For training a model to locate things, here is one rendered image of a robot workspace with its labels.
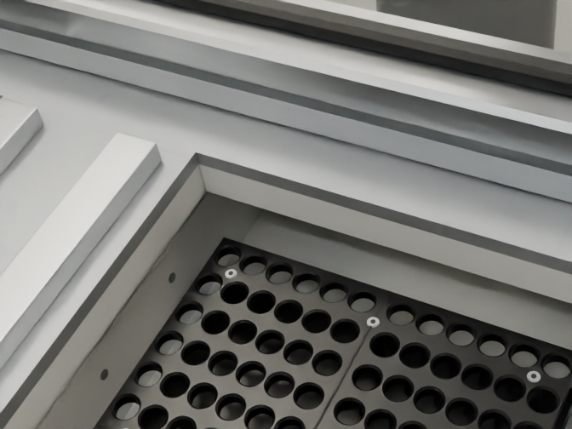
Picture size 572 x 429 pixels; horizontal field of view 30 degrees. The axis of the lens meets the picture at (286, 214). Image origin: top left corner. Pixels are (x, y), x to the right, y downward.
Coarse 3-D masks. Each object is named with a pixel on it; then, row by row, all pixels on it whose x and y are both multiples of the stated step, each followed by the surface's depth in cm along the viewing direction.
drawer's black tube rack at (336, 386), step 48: (192, 288) 50; (240, 288) 50; (192, 336) 48; (240, 336) 52; (288, 336) 48; (336, 336) 51; (384, 336) 47; (192, 384) 46; (240, 384) 46; (288, 384) 49; (336, 384) 46; (384, 384) 45; (432, 384) 45; (480, 384) 48; (528, 384) 44
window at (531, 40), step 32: (224, 0) 48; (256, 0) 47; (288, 0) 46; (320, 0) 45; (352, 0) 44; (384, 0) 44; (416, 0) 43; (448, 0) 42; (480, 0) 41; (512, 0) 41; (544, 0) 40; (384, 32) 45; (416, 32) 44; (448, 32) 43; (480, 32) 42; (512, 32) 42; (544, 32) 41; (512, 64) 43; (544, 64) 42
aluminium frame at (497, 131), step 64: (0, 0) 53; (64, 0) 51; (128, 0) 50; (192, 0) 49; (64, 64) 54; (128, 64) 52; (192, 64) 49; (256, 64) 47; (320, 64) 46; (384, 64) 45; (448, 64) 44; (320, 128) 48; (384, 128) 46; (448, 128) 44; (512, 128) 43
